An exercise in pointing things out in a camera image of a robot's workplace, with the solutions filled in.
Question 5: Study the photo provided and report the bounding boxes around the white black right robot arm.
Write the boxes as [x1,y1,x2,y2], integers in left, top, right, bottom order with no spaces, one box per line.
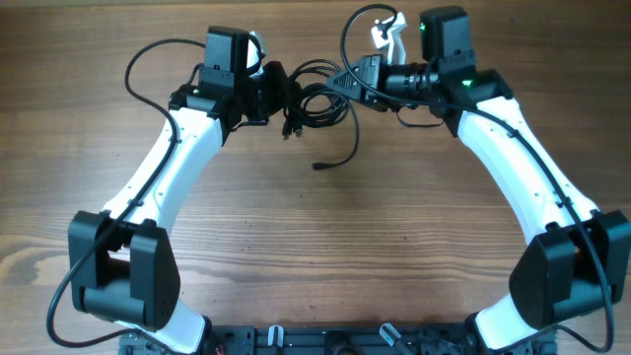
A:
[327,5,630,354]

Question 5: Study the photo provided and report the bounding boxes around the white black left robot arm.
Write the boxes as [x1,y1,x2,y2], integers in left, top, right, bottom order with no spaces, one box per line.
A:
[63,27,287,354]

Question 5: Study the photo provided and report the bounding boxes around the black USB-C cable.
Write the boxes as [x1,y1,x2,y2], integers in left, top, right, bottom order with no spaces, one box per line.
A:
[293,58,361,172]

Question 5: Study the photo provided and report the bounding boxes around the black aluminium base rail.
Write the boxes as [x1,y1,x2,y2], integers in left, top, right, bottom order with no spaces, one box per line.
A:
[117,322,558,355]

